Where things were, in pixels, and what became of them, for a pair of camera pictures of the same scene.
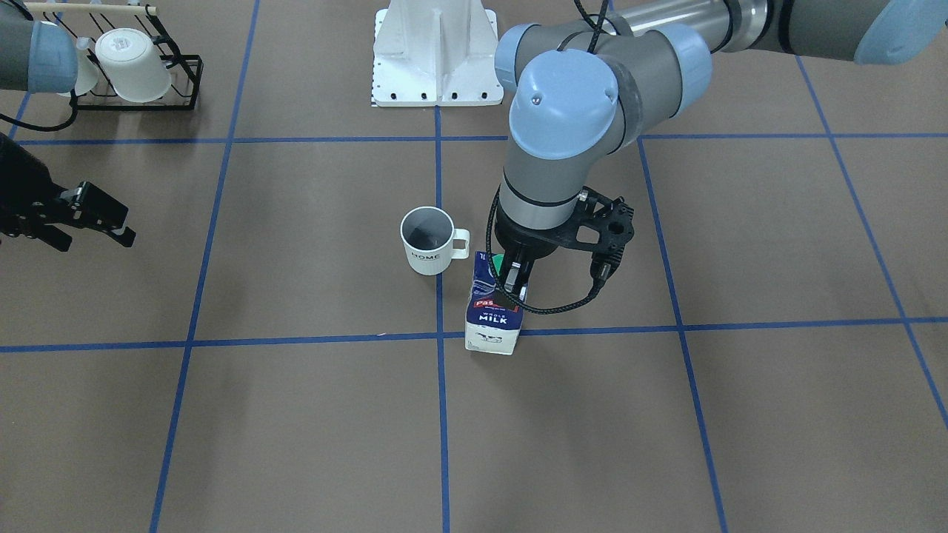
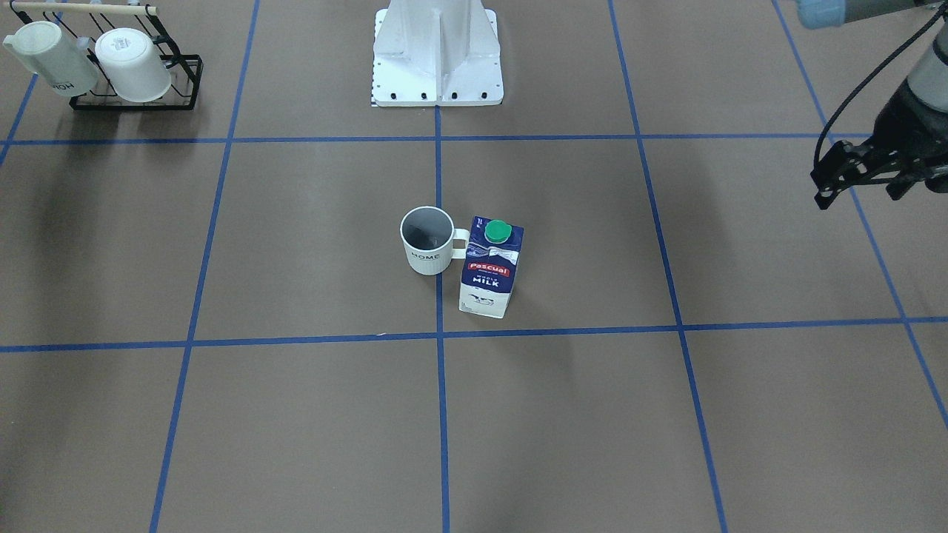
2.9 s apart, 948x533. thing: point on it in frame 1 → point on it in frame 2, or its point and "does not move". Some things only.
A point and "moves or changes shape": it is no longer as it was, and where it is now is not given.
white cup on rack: x=132 y=64 does not move
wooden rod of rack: x=141 y=9 does not move
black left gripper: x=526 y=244 → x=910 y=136
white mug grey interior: x=430 y=240 does not move
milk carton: x=492 y=322 moves or changes shape
